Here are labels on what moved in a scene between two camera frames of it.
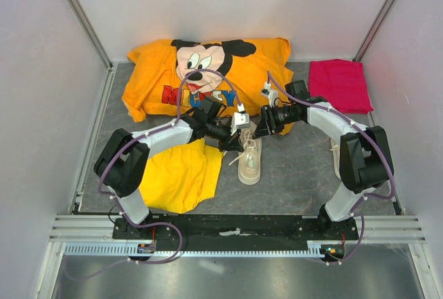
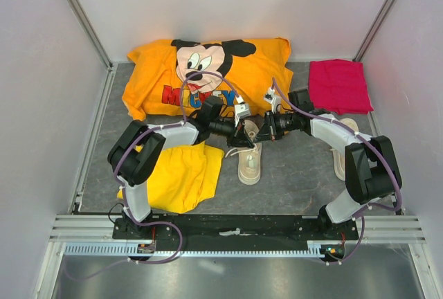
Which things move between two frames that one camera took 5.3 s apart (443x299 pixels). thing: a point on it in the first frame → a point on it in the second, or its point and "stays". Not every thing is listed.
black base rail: [235, 232] stays
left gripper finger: [236, 145] → [245, 142]
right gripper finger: [260, 131] stays
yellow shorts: [176, 180] stays
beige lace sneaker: [250, 156] stays
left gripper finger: [225, 145] → [236, 142]
